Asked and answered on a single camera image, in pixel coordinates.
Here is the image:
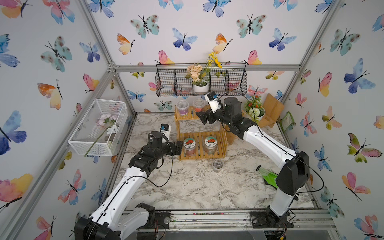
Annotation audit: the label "yellow artificial flower sprig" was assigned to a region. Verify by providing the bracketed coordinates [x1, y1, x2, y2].
[207, 52, 222, 69]

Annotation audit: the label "dark seed plastic jar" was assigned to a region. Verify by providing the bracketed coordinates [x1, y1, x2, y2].
[212, 160, 224, 173]

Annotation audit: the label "wooden angled plant stand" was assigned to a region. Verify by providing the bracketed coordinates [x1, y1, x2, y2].
[242, 94, 285, 129]

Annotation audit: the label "white mesh wall basket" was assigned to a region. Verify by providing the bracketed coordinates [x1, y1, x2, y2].
[68, 99, 127, 157]

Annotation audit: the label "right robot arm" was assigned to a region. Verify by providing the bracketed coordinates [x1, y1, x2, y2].
[198, 92, 310, 217]

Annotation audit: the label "tomato lid jar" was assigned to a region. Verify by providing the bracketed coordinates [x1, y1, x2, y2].
[183, 138, 197, 157]
[203, 136, 218, 155]

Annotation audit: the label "bamboo two-tier shelf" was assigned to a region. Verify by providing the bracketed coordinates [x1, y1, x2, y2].
[175, 107, 228, 161]

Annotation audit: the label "black wire wall basket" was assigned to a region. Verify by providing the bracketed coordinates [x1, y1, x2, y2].
[152, 63, 248, 97]

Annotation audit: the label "green framed small sign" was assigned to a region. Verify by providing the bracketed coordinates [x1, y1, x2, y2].
[280, 112, 296, 132]

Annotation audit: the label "red seed plastic jar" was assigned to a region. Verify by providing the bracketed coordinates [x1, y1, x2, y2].
[193, 99, 206, 113]

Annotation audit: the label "green black work glove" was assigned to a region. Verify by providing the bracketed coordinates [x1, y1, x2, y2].
[256, 166, 278, 190]

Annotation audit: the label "potted red white flowers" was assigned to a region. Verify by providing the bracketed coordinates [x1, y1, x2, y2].
[245, 96, 266, 123]

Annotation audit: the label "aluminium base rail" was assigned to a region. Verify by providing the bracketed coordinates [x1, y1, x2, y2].
[119, 209, 338, 233]

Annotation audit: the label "white pot peach flowers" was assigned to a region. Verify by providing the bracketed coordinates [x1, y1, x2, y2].
[185, 64, 209, 93]

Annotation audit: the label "pink artificial flower stem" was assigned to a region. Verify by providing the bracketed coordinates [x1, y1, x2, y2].
[84, 114, 119, 157]

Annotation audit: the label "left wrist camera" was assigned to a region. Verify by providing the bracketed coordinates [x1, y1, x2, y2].
[160, 124, 172, 143]

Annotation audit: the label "purple seed plastic jar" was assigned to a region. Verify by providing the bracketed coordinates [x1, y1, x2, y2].
[176, 100, 190, 116]

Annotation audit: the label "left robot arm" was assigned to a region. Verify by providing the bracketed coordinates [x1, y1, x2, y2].
[74, 131, 183, 240]

